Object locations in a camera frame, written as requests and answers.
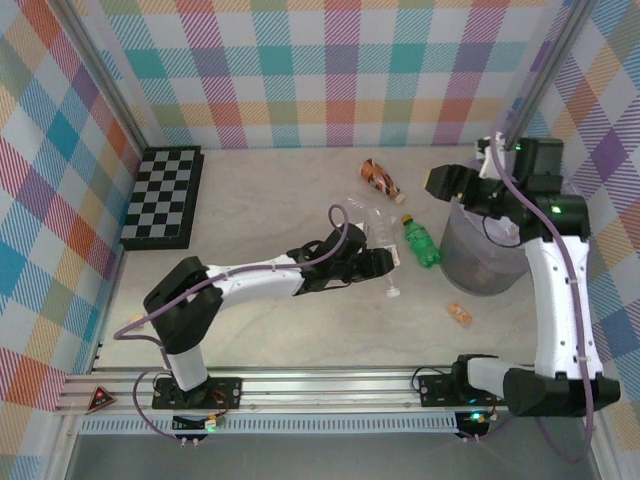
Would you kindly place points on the green bottle yellow cap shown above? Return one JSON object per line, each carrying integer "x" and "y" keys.
{"x": 420, "y": 245}

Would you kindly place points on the aluminium frame post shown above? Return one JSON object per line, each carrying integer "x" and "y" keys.
{"x": 547, "y": 70}
{"x": 103, "y": 70}

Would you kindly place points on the small controller board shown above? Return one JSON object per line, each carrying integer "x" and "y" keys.
{"x": 475, "y": 417}
{"x": 210, "y": 425}

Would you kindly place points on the grey plastic bin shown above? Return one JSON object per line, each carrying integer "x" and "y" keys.
{"x": 465, "y": 260}

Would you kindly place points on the red triangle sign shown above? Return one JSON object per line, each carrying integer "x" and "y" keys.
{"x": 100, "y": 398}

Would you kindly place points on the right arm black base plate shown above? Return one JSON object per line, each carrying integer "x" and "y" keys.
{"x": 435, "y": 390}

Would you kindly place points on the right small controller board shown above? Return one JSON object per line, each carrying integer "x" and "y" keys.
{"x": 475, "y": 417}

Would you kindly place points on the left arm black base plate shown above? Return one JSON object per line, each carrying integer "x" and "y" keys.
{"x": 227, "y": 390}

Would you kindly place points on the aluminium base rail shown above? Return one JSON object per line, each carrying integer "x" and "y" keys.
{"x": 325, "y": 390}

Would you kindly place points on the left small controller board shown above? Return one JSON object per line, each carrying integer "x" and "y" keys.
{"x": 210, "y": 425}

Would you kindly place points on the grey trash bin with liner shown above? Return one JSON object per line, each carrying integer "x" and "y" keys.
{"x": 500, "y": 235}

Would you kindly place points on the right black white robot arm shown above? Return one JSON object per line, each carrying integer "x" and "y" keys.
{"x": 555, "y": 310}

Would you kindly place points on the clear crushed bottle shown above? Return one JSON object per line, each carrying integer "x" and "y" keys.
{"x": 359, "y": 205}

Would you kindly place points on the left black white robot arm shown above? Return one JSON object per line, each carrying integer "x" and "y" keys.
{"x": 260, "y": 282}

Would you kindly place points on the red white label clear bottle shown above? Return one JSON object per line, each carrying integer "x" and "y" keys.
{"x": 395, "y": 254}

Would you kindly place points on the clear bottle white cap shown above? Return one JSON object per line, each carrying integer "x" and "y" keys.
{"x": 382, "y": 230}

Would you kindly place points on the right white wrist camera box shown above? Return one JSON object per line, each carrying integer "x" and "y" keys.
{"x": 487, "y": 160}

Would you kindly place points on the black grey chessboard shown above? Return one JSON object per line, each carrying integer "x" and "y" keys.
{"x": 160, "y": 195}

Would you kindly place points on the brown swirl label bottle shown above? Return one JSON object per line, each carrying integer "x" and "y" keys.
{"x": 380, "y": 179}

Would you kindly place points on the small tan object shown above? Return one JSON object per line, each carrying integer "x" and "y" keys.
{"x": 136, "y": 319}

